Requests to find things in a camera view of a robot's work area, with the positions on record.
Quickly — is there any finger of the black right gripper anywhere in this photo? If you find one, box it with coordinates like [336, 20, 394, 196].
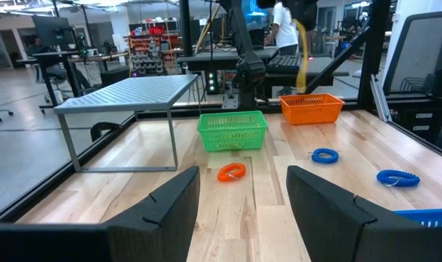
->
[300, 0, 318, 32]
[283, 0, 302, 21]

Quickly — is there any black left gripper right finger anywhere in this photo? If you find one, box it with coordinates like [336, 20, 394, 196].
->
[286, 165, 442, 262]

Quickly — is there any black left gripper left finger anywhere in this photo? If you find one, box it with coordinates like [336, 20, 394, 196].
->
[0, 166, 201, 262]

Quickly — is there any yellow rubber band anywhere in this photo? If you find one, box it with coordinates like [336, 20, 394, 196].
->
[292, 18, 310, 95]

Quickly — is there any blue coil wristband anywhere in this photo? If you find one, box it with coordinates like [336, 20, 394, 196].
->
[308, 147, 340, 164]
[376, 169, 422, 188]

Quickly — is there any orange coil wristband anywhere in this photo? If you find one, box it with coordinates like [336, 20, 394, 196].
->
[217, 162, 248, 183]

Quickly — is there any green plastic basket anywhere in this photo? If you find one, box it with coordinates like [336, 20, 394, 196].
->
[196, 110, 270, 153]

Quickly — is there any grey desk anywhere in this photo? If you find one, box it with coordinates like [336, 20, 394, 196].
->
[177, 47, 350, 88]

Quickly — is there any black mesh office chair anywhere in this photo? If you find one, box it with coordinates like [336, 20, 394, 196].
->
[382, 10, 442, 96]

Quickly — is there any black monitor desk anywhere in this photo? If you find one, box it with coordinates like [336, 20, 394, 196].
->
[15, 50, 84, 114]

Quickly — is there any person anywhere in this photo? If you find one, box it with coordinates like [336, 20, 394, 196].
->
[263, 0, 299, 56]

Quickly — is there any black keyboard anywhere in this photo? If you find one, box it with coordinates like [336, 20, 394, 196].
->
[266, 54, 302, 75]

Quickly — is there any blue plastic basket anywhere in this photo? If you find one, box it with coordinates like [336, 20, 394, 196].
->
[394, 207, 442, 229]

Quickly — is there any orange plastic basket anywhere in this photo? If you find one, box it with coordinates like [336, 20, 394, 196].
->
[278, 92, 346, 126]

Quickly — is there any black curved chair part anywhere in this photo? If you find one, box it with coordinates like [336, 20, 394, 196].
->
[89, 122, 123, 143]

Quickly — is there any silver aluminium bar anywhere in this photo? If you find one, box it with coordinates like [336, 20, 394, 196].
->
[369, 74, 393, 123]

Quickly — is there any computer tower with lights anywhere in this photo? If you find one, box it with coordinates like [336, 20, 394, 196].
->
[205, 71, 219, 95]

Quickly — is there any black drawer cabinet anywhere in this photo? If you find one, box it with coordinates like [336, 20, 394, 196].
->
[390, 105, 442, 143]

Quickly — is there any grey perforated metal shelf riser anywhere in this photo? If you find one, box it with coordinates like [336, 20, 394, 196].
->
[53, 74, 201, 173]

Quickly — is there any parts rack with red bins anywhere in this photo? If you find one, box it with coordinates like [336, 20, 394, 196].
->
[127, 25, 181, 76]

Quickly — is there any black computer monitor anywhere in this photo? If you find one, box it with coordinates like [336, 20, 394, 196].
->
[31, 15, 75, 48]

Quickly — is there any yellow hose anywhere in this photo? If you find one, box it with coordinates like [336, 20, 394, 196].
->
[196, 3, 222, 55]

